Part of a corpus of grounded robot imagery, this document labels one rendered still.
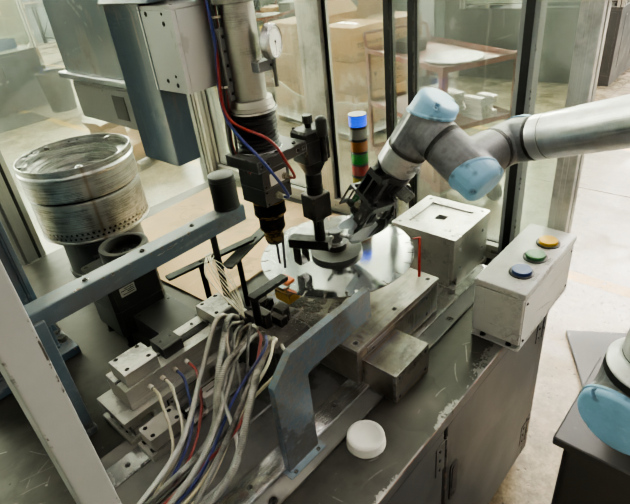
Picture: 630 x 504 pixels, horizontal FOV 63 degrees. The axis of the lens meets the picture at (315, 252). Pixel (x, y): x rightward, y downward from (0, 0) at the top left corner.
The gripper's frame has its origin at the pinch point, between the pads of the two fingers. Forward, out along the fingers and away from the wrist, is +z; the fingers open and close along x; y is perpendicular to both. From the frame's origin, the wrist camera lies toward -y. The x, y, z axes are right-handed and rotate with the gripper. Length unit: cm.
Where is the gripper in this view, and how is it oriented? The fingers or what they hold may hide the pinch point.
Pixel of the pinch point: (355, 237)
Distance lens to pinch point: 108.8
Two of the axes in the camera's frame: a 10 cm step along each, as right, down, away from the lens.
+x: 5.8, 7.3, -3.6
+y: -7.2, 2.5, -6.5
